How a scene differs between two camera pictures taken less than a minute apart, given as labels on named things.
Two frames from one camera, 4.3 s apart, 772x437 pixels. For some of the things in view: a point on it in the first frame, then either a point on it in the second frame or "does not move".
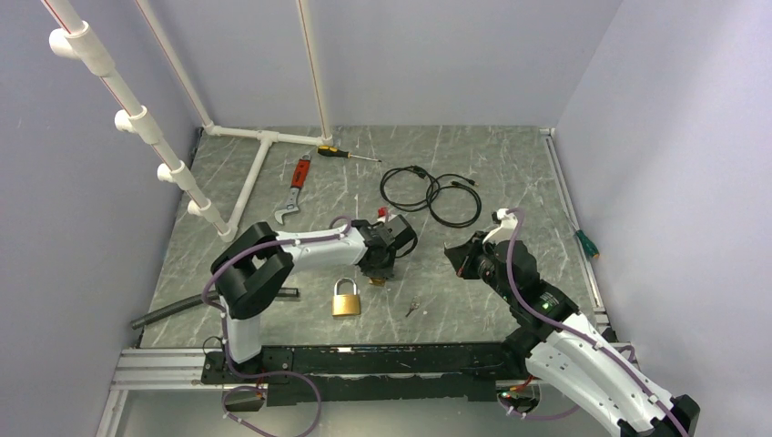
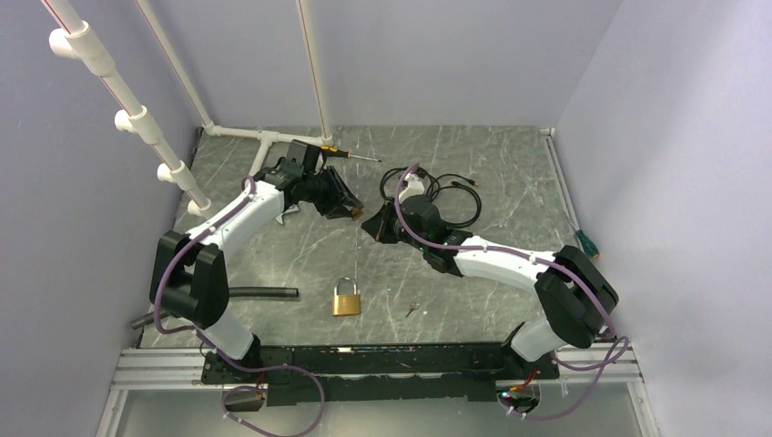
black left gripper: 382,272 → 333,208
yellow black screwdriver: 328,150 does not move
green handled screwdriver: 585,245 does not move
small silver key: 415,304 does not move
